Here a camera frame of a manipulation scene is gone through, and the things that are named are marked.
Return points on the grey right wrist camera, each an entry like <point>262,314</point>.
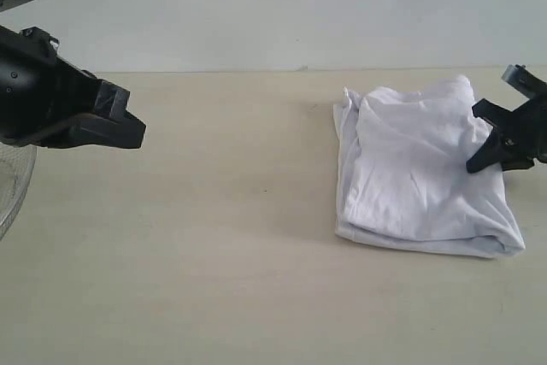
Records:
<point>524,82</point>

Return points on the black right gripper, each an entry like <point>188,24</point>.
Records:
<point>525,139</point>

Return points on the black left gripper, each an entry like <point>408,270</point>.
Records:
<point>48,102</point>

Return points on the metal wire mesh basket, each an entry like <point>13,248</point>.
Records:
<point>17,166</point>

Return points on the white t-shirt red print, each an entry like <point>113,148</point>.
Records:
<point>402,178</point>

